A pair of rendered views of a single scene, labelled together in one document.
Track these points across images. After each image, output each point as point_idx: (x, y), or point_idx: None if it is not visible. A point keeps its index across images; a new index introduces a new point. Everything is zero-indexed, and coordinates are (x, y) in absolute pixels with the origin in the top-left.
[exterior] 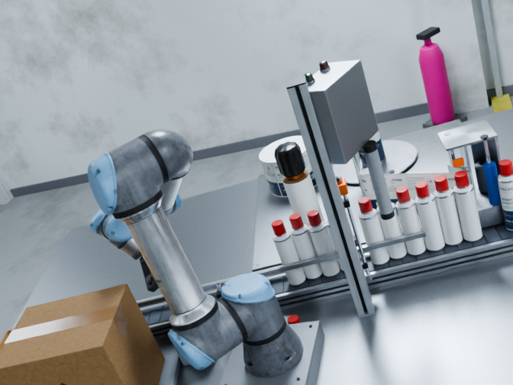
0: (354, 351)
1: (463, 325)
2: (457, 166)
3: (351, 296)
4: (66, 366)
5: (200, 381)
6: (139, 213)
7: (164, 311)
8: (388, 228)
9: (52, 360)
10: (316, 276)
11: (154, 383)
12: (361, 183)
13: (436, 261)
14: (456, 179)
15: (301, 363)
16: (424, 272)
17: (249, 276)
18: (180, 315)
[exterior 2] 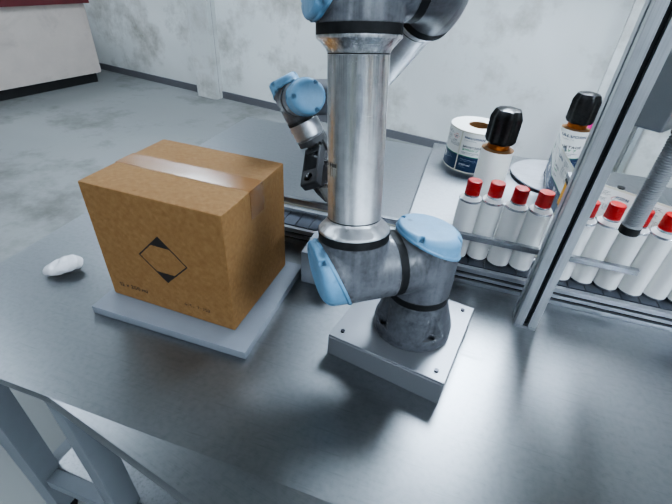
0: (502, 363)
1: (653, 402)
2: None
3: (507, 296)
4: (169, 220)
5: (312, 307)
6: (360, 36)
7: (304, 217)
8: (597, 247)
9: (154, 204)
10: (479, 257)
11: (263, 285)
12: (562, 187)
13: (626, 307)
14: None
15: (443, 350)
16: (602, 310)
17: (438, 221)
18: (338, 226)
